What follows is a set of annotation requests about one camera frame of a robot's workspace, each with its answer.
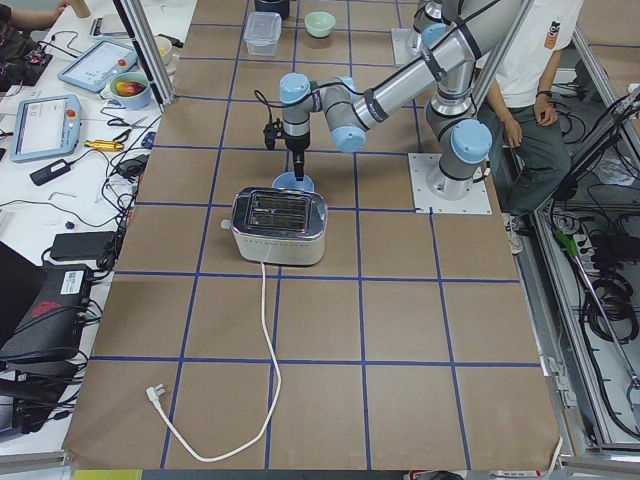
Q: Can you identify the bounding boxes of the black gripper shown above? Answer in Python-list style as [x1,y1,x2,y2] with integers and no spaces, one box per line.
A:
[284,133,309,181]

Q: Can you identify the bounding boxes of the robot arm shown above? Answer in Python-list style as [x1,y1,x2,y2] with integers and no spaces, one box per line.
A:
[276,0,533,200]

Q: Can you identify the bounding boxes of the green bowl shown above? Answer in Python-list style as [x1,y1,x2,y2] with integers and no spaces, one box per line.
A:
[304,11,336,38]

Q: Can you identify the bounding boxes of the bowl with lemon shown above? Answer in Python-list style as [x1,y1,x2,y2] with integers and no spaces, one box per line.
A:
[154,36,179,75]

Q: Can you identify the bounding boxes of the blue bowl with fruit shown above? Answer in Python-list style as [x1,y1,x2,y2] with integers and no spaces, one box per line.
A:
[101,72,151,110]

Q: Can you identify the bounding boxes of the cream two-slot toaster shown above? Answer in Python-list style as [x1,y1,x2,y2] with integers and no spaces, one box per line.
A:
[221,187,328,266]

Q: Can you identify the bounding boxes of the clear plastic food container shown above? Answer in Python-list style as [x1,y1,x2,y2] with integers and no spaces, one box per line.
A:
[243,11,282,57]

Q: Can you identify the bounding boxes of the black scissors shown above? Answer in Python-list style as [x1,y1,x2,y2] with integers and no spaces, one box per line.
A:
[106,116,147,143]

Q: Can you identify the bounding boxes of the far teach pendant tablet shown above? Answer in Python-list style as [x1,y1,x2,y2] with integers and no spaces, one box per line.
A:
[57,40,138,93]

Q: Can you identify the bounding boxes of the teach pendant tablet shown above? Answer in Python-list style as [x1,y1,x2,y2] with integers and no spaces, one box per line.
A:
[57,40,138,93]
[10,94,82,163]

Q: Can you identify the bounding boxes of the standing person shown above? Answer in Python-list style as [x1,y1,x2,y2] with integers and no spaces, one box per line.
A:
[478,1,583,255]

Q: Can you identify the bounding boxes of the black power adapter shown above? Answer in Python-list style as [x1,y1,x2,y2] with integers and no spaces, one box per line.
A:
[30,159,71,186]

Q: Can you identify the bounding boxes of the black power brick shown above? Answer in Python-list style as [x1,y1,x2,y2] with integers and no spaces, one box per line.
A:
[50,231,116,261]

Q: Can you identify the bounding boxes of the near teach pendant tablet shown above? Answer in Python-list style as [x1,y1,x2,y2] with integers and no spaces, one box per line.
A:
[10,94,82,163]

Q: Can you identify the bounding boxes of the black computer box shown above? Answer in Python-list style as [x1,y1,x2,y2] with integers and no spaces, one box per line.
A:
[1,263,93,364]

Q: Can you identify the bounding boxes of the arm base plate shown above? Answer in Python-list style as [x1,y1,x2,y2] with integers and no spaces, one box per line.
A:
[391,28,436,66]
[408,153,492,215]

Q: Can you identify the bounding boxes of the aluminium frame post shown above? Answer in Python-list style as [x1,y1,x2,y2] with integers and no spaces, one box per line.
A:
[113,0,175,110]

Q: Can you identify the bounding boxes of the white toaster power cord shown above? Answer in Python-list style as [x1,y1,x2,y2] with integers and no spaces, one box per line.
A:
[144,262,282,464]

